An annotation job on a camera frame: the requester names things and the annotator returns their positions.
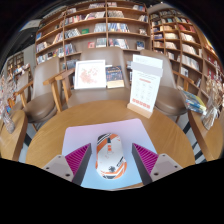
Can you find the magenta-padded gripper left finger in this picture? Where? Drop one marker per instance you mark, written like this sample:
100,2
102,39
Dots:
75,158

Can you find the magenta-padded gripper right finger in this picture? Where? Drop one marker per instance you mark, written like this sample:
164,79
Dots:
148,158

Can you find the white orange patterned computer mouse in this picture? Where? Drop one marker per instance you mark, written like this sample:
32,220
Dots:
111,156

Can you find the blue pink gradient mouse pad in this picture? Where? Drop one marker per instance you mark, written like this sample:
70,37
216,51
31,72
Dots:
83,133

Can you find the brown armchair with wooden arms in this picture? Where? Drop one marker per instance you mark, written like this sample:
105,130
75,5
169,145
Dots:
170,96
41,100
96,96

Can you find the white red sign, wooden base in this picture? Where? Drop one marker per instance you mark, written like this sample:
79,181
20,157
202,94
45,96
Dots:
145,86

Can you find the stack of colourful books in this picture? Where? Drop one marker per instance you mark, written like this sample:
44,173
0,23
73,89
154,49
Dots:
193,101

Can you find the white framed picture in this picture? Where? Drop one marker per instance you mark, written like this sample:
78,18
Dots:
90,74

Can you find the dark standing book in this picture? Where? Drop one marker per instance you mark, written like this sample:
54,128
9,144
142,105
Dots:
115,76

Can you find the small distant bookshelf unit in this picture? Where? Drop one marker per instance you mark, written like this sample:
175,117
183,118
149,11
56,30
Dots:
16,61

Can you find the curved wooden bookshelf unit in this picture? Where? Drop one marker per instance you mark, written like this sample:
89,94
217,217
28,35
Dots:
180,46

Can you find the wide wooden bookshelf unit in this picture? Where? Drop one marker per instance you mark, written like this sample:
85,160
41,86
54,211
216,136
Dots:
96,26

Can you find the white ceiling air vent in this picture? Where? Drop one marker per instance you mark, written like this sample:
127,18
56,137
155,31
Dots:
32,24

